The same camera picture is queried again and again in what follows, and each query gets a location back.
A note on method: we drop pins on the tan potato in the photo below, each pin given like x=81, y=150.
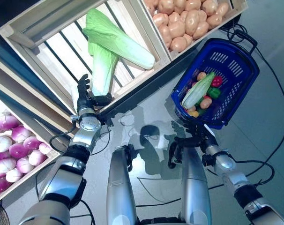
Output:
x=178, y=44
x=201, y=75
x=192, y=21
x=205, y=102

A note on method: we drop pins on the small purple eggplant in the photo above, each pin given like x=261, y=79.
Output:
x=194, y=83

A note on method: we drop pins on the silver robot leg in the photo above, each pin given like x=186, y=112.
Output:
x=121, y=187
x=196, y=187

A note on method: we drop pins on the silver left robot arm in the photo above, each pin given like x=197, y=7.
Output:
x=62, y=175

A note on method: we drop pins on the blue plastic shopping basket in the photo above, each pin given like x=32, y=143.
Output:
x=226, y=47

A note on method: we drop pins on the mostly white turnip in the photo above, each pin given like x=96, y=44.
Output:
x=1, y=143

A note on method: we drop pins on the small green pepper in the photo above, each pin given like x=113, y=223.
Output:
x=214, y=92

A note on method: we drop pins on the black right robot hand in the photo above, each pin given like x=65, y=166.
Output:
x=198, y=134

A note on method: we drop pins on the small yellow vegetable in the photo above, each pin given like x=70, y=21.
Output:
x=194, y=114

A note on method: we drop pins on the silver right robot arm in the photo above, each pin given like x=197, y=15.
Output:
x=226, y=164

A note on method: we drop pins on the dark robot pelvis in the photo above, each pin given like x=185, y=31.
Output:
x=160, y=221

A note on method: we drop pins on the napa cabbage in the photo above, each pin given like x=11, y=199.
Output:
x=198, y=91
x=118, y=39
x=102, y=70

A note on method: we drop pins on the wooden display shelf frame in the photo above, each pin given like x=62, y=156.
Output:
x=156, y=77
x=27, y=112

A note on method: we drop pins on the silver right robot leg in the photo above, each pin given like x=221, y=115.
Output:
x=196, y=187

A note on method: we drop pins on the small red pepper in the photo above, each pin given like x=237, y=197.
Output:
x=217, y=81

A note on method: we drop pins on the purple white turnip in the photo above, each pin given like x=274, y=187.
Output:
x=32, y=142
x=15, y=150
x=7, y=122
x=36, y=157
x=20, y=133

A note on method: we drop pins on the silver left robot leg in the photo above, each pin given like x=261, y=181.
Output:
x=121, y=187

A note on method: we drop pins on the wooden slat crate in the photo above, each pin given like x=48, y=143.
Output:
x=39, y=21
x=32, y=177
x=234, y=14

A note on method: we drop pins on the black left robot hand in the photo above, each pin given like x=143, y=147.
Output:
x=84, y=100

